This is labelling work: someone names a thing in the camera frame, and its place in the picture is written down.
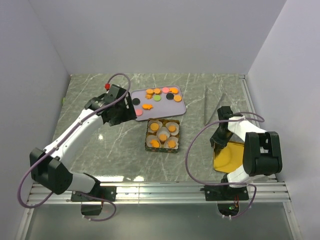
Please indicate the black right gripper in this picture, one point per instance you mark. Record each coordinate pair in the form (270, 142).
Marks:
(215, 139)

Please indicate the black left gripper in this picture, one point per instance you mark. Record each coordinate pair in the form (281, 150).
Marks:
(130, 112)

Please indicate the gold tin lid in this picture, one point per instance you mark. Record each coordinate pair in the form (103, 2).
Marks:
(228, 159)

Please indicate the metal tongs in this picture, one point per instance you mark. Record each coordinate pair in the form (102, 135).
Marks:
(211, 103)

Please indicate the green gold cookie tin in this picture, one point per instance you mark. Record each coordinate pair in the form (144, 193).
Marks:
(161, 149)

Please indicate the orange flower cookie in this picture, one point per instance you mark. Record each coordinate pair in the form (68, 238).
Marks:
(171, 144)

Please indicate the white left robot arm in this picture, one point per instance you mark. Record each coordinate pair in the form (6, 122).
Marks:
(51, 165)

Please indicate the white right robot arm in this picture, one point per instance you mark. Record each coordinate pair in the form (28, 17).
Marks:
(262, 152)

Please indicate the pink round cookie left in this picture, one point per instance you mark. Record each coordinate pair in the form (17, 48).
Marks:
(139, 112)

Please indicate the pink round cookie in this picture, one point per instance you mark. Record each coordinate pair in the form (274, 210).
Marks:
(165, 90)
(139, 112)

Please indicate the black sandwich cookie left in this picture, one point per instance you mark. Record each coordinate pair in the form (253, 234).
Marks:
(136, 101)

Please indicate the black sandwich cookie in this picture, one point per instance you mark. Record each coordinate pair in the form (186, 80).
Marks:
(170, 96)
(136, 101)

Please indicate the purple tray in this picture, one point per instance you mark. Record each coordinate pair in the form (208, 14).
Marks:
(161, 109)

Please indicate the orange sandwich cookie top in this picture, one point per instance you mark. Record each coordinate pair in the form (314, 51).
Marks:
(149, 91)

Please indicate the white paper cup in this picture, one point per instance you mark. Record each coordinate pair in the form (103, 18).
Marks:
(163, 130)
(177, 126)
(149, 138)
(151, 121)
(172, 138)

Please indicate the green round cookie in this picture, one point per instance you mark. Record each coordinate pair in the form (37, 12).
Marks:
(157, 98)

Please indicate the orange leaf cookie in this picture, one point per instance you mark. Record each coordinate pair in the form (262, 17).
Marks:
(157, 91)

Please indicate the pink round cookie right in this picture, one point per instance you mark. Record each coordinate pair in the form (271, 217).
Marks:
(165, 90)

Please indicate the black sandwich cookie right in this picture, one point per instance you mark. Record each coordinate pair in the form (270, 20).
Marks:
(170, 96)

